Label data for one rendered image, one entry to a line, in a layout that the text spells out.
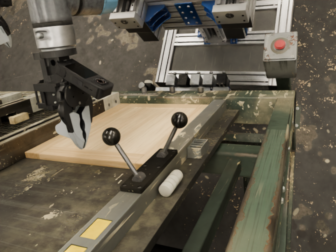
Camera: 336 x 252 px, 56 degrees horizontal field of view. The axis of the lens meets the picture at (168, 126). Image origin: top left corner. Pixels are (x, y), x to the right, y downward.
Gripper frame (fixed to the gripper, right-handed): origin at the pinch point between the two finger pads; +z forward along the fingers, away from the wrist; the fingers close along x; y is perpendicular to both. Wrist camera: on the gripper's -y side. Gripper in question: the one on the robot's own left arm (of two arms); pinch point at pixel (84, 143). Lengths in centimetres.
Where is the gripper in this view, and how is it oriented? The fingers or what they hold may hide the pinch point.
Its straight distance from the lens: 70.4
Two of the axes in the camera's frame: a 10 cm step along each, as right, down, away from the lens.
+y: -9.1, -0.5, 4.2
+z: 0.9, 9.4, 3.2
